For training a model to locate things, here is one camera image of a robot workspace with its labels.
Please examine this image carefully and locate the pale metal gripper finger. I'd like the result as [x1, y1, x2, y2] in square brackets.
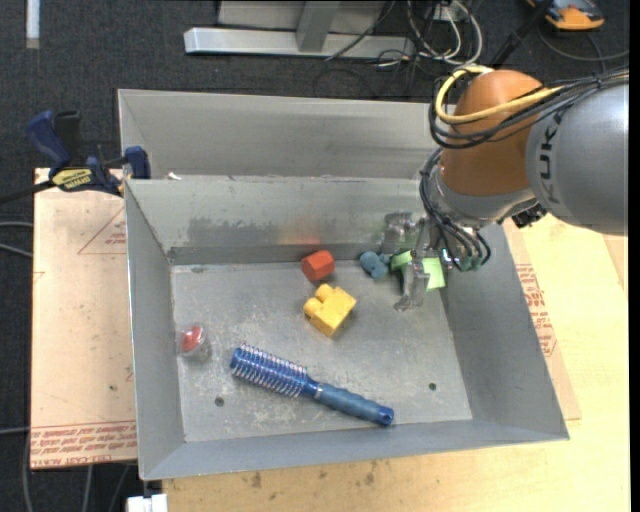
[416, 263, 432, 306]
[393, 263, 420, 313]

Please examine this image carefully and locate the green block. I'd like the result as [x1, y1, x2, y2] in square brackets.
[389, 250, 448, 292]

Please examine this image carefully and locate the blue toy figure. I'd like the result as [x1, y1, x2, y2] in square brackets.
[358, 250, 393, 281]

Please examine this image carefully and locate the yellow toy building block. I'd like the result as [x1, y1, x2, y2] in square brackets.
[302, 283, 358, 339]

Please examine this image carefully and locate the red block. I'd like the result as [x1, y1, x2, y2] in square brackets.
[300, 249, 337, 283]

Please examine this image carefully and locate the grey metal bin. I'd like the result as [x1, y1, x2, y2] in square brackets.
[117, 88, 571, 482]

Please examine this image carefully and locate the blue hairbrush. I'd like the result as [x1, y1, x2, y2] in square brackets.
[229, 343, 396, 428]

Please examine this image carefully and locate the clear spinning top, red cap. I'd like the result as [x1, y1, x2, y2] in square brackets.
[175, 323, 213, 362]

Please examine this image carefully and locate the brown cardboard board, red print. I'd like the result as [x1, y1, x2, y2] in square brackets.
[29, 167, 583, 472]

